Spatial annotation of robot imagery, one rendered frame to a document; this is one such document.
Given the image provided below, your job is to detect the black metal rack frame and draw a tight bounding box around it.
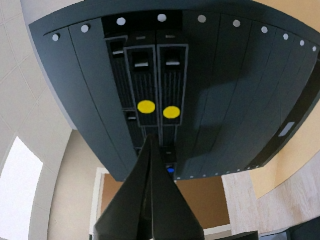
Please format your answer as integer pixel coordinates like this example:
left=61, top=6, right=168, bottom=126
left=28, top=0, right=320, bottom=182

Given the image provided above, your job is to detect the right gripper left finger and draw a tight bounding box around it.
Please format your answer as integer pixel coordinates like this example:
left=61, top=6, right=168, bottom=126
left=92, top=134, right=153, bottom=240

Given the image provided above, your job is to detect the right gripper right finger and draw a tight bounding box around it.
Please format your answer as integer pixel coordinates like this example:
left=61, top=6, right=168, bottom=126
left=151, top=134, right=205, bottom=240

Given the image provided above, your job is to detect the tan flat board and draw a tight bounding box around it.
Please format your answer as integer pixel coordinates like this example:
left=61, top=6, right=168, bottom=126
left=249, top=0, right=320, bottom=199

